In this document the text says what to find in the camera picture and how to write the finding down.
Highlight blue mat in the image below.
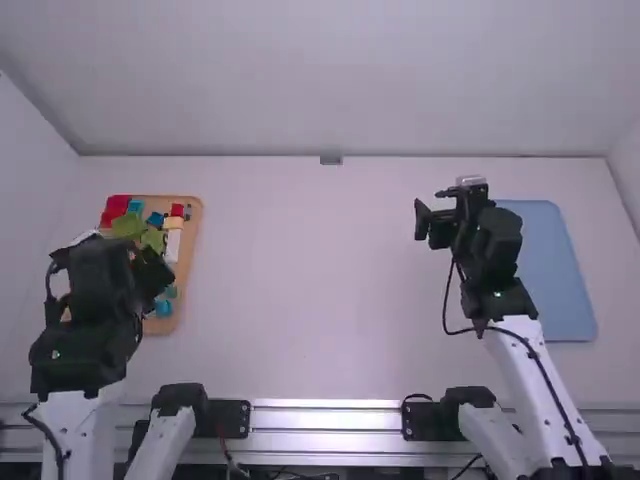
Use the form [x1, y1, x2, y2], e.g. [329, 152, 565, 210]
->
[492, 199, 599, 344]

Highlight silver rails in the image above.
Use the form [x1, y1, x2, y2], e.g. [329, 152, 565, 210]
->
[0, 397, 640, 469]

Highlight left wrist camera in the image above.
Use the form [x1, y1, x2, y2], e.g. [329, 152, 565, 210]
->
[69, 228, 104, 247]

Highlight tan tray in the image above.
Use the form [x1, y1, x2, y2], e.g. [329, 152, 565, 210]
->
[97, 194, 205, 337]

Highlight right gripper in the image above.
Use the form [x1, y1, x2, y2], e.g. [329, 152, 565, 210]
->
[413, 185, 490, 251]

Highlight green toy brick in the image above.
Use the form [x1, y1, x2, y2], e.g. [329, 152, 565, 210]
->
[112, 213, 149, 239]

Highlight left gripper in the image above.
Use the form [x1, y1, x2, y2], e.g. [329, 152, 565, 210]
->
[107, 242, 177, 316]

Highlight black cable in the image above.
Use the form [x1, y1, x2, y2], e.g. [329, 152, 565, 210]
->
[441, 257, 484, 337]
[43, 259, 71, 327]

